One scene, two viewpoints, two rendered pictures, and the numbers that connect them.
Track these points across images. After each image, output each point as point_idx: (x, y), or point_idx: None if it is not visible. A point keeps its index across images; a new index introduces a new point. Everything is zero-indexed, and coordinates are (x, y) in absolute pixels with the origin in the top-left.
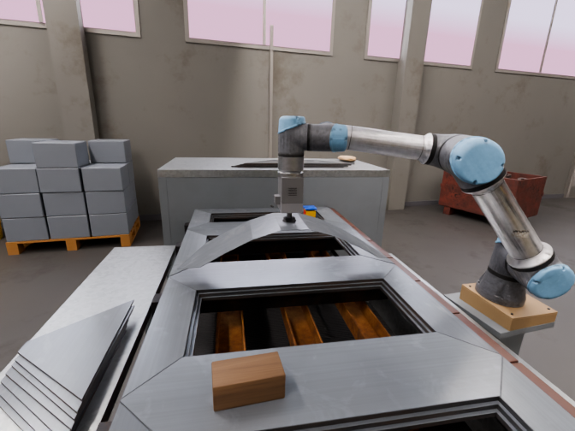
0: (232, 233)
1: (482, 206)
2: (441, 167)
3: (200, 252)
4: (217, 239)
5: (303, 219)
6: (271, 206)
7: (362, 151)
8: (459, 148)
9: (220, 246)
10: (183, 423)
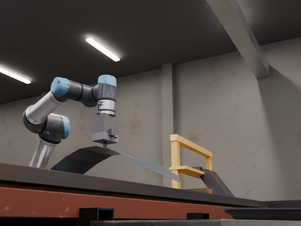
0: (134, 158)
1: (49, 152)
2: (43, 128)
3: (160, 171)
4: (141, 163)
5: (93, 152)
6: (117, 137)
7: (56, 107)
8: (67, 119)
9: (152, 164)
10: None
